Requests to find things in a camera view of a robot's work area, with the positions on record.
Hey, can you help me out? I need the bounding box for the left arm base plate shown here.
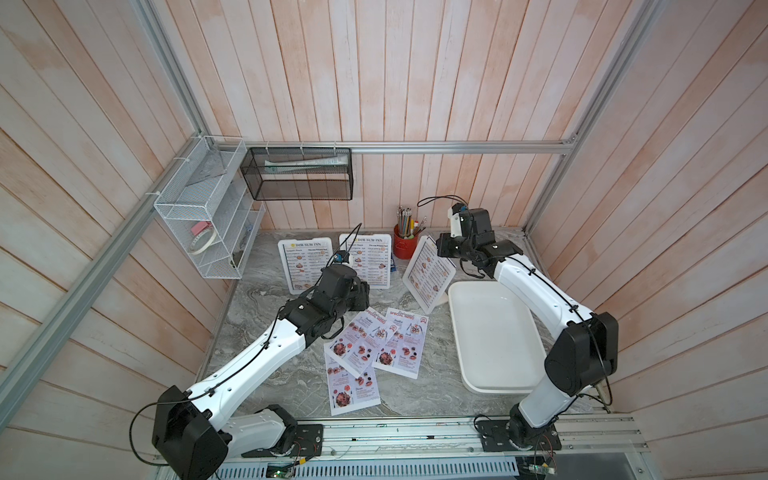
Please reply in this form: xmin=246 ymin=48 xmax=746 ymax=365
xmin=242 ymin=423 xmax=324 ymax=458

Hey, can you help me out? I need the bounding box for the white menu holder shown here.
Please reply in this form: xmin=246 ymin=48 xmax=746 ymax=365
xmin=401 ymin=235 xmax=457 ymax=316
xmin=277 ymin=236 xmax=335 ymax=296
xmin=338 ymin=232 xmax=393 ymax=290

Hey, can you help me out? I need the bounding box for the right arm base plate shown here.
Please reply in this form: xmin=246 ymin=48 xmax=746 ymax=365
xmin=473 ymin=416 xmax=562 ymax=453

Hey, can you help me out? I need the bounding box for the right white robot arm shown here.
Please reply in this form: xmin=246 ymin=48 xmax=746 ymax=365
xmin=436 ymin=202 xmax=619 ymax=450

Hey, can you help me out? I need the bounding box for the red pen cup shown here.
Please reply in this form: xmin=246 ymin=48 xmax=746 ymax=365
xmin=393 ymin=206 xmax=427 ymax=260

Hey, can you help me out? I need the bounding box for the white wire wall shelf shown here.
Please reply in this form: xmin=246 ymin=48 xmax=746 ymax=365
xmin=154 ymin=136 xmax=265 ymax=280

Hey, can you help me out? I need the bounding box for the pink special menu sheet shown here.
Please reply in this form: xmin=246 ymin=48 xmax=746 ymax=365
xmin=324 ymin=354 xmax=381 ymax=416
xmin=373 ymin=308 xmax=429 ymax=380
xmin=325 ymin=308 xmax=399 ymax=378

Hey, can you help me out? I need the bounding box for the white plastic tray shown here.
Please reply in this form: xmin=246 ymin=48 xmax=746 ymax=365
xmin=448 ymin=281 xmax=546 ymax=395

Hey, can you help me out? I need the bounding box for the pink eraser block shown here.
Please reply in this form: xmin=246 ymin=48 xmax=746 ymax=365
xmin=190 ymin=221 xmax=211 ymax=236

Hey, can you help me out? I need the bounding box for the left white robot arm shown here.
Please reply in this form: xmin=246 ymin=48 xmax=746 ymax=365
xmin=151 ymin=264 xmax=370 ymax=479

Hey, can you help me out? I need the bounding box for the white tape roll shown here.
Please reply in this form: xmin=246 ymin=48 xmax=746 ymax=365
xmin=189 ymin=226 xmax=218 ymax=256

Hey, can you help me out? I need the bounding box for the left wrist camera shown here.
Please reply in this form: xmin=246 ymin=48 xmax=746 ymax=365
xmin=332 ymin=250 xmax=350 ymax=264

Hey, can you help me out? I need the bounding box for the black mesh wall basket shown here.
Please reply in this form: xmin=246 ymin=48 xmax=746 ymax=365
xmin=240 ymin=147 xmax=355 ymax=201

